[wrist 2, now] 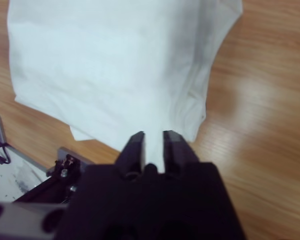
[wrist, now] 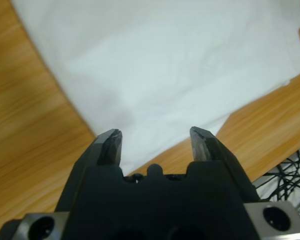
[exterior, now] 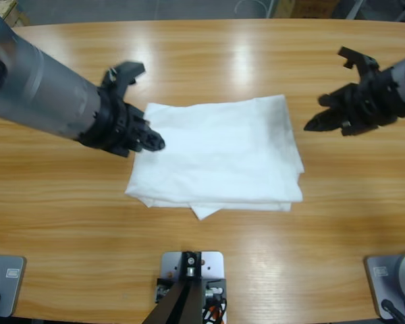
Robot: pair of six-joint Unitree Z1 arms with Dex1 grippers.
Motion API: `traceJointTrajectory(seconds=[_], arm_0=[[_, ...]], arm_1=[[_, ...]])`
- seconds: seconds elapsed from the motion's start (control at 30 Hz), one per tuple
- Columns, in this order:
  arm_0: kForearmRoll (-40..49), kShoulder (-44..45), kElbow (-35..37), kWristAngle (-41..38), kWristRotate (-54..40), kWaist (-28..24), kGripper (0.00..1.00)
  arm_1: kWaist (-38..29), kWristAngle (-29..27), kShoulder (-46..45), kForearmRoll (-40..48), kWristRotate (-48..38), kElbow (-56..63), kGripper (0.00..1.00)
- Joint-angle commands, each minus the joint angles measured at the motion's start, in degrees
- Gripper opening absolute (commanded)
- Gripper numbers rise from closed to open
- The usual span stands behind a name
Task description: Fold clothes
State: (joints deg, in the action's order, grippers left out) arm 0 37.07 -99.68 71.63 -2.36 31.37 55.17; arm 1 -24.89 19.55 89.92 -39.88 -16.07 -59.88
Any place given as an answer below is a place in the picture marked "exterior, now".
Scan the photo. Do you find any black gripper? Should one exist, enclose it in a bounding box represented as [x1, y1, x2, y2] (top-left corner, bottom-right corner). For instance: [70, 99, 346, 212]
[303, 69, 405, 136]
[79, 86, 165, 159]

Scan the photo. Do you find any white T-shirt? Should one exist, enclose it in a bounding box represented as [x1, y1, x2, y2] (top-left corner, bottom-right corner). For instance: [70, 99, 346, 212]
[124, 94, 306, 221]

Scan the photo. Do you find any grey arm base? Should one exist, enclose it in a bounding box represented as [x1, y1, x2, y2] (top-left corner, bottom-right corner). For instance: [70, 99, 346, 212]
[363, 250, 405, 321]
[0, 254, 27, 319]

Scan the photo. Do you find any brown cardboard box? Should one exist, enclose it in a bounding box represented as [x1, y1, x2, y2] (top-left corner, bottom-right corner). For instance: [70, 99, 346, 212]
[275, 0, 338, 18]

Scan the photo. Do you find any dark background equipment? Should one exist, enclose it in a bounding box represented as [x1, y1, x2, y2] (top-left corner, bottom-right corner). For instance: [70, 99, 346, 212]
[337, 0, 405, 24]

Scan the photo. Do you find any white mounting block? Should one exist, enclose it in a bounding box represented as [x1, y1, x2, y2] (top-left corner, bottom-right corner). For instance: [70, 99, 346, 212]
[156, 250, 229, 324]

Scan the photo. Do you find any silver connector block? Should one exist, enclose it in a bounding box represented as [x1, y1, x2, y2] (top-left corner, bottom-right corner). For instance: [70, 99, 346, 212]
[205, 282, 224, 302]

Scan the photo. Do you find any wooden crate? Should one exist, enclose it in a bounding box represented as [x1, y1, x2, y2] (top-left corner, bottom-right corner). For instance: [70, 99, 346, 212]
[0, 0, 31, 28]

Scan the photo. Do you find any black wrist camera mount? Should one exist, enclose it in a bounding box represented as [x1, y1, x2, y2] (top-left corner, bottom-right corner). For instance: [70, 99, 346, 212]
[337, 46, 381, 84]
[103, 60, 146, 99]

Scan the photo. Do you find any thin white wire loop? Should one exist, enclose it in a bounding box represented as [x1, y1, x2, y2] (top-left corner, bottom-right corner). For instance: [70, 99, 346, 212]
[235, 0, 269, 18]

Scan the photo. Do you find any dark camera post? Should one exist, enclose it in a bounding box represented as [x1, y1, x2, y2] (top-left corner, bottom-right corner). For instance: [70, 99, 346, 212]
[144, 250, 204, 324]

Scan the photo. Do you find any orange cable bundle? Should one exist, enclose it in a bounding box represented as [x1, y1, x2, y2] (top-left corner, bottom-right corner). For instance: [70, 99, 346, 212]
[202, 296, 229, 324]

